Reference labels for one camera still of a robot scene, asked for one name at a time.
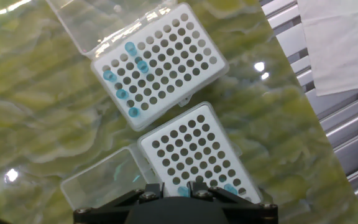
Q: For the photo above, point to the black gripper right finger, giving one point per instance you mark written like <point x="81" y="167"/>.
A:
<point x="197" y="189"/>

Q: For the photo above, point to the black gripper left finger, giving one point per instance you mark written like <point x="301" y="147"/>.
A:
<point x="154" y="190"/>

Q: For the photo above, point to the white pipette tip holder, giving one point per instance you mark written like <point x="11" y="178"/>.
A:
<point x="208" y="110"/>
<point x="220" y="66"/>

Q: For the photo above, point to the green marble pattern mat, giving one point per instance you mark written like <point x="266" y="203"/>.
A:
<point x="42" y="93"/>

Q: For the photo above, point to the white paper sheet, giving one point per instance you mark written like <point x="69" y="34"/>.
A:
<point x="337" y="46"/>

